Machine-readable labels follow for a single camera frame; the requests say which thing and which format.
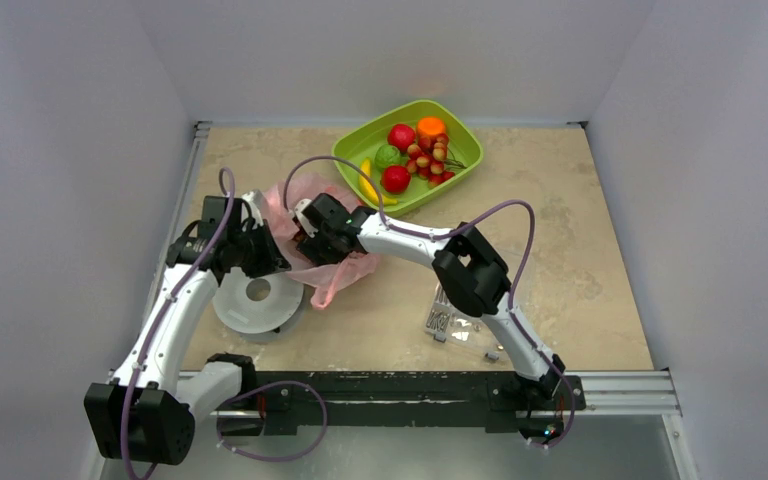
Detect orange fake tangerine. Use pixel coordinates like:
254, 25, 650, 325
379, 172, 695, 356
416, 116, 447, 138

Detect fake lychee bunch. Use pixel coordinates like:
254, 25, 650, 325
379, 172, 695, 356
404, 134, 466, 189

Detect white filament spool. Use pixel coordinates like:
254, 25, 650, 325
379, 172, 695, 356
212, 268, 306, 344

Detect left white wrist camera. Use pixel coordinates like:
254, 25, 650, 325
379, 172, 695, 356
241, 189, 268, 231

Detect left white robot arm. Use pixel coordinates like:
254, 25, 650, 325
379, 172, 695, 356
84, 190, 289, 465

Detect red fake apple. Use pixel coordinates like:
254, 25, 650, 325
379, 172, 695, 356
387, 123, 416, 153

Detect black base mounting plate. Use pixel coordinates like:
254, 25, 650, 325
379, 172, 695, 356
213, 371, 587, 440

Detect pink plastic bag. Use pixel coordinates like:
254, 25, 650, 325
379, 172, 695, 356
263, 173, 381, 310

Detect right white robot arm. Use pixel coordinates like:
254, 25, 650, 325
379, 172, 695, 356
293, 193, 564, 407

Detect clear plastic screw box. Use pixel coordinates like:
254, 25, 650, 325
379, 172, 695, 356
423, 284, 509, 364

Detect yellow fake banana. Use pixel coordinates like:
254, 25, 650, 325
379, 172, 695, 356
358, 158, 398, 206

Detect red fake pomegranate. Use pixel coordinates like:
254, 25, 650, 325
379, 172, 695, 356
380, 165, 412, 195

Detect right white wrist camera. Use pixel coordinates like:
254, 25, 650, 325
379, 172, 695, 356
293, 199, 317, 234

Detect aluminium frame rail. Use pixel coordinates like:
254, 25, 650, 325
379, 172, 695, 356
210, 372, 679, 418

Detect green fake custard apple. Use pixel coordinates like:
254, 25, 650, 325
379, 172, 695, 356
373, 144, 402, 171

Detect green plastic tray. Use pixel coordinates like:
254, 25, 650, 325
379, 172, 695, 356
332, 100, 484, 217

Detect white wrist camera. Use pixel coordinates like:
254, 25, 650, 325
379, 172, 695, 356
293, 199, 317, 234
241, 189, 268, 231

